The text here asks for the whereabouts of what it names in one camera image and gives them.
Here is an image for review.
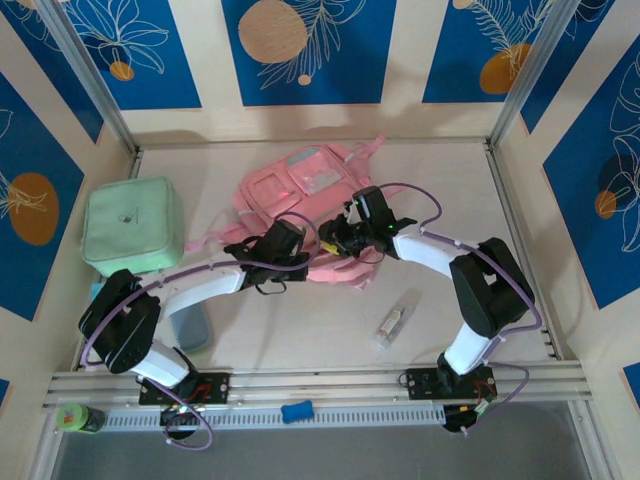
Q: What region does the left black electronics board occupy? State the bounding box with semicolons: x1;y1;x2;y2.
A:
158;402;202;441

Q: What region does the grey blue pencil case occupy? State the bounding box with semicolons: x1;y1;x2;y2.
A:
169;303;210;354

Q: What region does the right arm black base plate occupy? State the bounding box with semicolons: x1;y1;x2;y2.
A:
405;367;496;401

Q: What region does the clear plastic stationery packet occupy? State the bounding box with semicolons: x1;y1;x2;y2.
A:
371;288;423;350

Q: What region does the right black electronics board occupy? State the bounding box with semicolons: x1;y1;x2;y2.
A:
442;399;494;436

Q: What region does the blue bone shaped sponge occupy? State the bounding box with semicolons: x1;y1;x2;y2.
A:
280;400;315;425

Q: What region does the green bottle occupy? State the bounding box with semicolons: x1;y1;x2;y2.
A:
55;403;106;435

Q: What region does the aluminium frame post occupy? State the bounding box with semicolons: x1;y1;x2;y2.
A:
487;0;584;151
37;0;142;156

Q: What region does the right aluminium frame post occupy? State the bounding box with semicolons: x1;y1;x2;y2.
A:
487;0;584;151

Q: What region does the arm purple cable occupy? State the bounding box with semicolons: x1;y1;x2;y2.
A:
382;182;544;436
79;212;321;451

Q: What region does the black electronics board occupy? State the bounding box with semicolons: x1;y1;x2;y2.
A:
158;402;202;441
442;399;494;436

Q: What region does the mint green square pouch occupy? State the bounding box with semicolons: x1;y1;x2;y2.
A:
81;175;184;279

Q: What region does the grey slotted cable duct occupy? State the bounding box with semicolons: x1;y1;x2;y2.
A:
102;405;446;430

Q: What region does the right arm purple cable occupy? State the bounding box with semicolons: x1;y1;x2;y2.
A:
382;182;544;436

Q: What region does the pink school backpack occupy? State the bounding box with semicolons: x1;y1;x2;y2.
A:
184;133;396;294

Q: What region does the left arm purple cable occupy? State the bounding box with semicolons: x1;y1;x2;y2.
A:
79;212;321;451

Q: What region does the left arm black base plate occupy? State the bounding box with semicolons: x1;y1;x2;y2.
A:
138;372;231;406

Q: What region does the left aluminium frame post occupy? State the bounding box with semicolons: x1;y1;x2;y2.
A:
37;0;142;156

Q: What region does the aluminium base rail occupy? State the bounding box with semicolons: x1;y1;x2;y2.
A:
42;362;594;409

